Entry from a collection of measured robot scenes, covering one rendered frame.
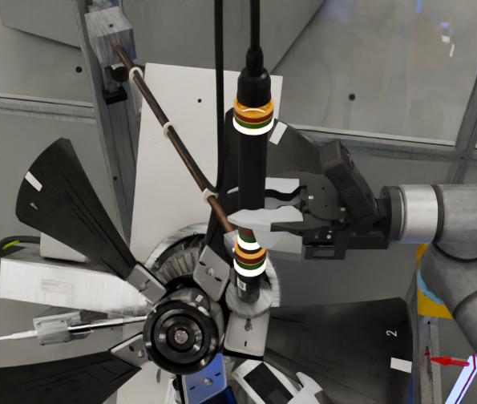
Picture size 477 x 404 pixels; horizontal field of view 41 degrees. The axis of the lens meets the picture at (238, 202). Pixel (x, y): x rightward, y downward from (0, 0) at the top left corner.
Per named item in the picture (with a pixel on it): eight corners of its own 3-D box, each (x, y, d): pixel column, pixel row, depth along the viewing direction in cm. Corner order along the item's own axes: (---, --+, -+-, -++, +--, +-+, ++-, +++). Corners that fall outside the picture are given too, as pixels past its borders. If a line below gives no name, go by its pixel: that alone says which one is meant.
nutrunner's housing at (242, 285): (232, 303, 97) (228, 43, 64) (254, 293, 98) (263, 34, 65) (243, 322, 95) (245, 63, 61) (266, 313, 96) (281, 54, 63)
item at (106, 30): (88, 44, 132) (81, 7, 126) (121, 36, 134) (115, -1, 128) (103, 70, 126) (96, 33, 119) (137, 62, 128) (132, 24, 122)
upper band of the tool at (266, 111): (227, 118, 71) (227, 96, 69) (261, 107, 72) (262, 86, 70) (244, 141, 68) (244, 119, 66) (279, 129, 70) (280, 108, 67)
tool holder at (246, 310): (212, 280, 97) (210, 239, 90) (253, 264, 99) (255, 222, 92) (237, 325, 92) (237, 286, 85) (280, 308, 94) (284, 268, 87)
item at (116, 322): (163, 321, 112) (-21, 345, 117) (161, 309, 112) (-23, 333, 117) (160, 325, 110) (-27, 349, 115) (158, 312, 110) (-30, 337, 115)
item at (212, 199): (115, 52, 124) (114, 46, 123) (122, 50, 124) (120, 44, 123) (233, 247, 91) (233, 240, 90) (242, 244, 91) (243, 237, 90)
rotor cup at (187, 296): (146, 280, 109) (123, 300, 96) (228, 265, 106) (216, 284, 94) (164, 361, 110) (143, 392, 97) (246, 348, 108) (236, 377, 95)
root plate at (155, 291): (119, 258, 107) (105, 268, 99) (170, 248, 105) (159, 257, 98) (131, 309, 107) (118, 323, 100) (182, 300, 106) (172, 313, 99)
